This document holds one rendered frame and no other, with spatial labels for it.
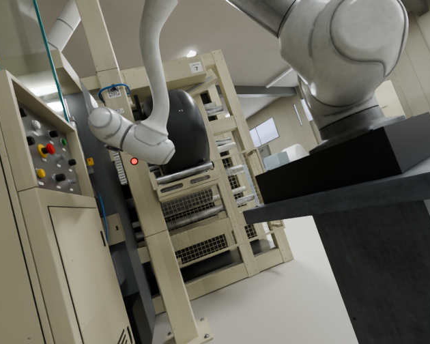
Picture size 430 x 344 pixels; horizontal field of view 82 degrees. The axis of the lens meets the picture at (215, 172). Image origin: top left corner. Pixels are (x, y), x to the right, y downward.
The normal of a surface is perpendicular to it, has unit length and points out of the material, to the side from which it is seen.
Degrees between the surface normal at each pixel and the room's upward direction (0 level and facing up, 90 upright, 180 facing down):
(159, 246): 90
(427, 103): 90
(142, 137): 98
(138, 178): 90
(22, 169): 90
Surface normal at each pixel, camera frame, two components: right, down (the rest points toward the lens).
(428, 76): -0.77, 0.19
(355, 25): -0.21, 0.09
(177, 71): 0.17, -0.15
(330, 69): -0.61, 0.76
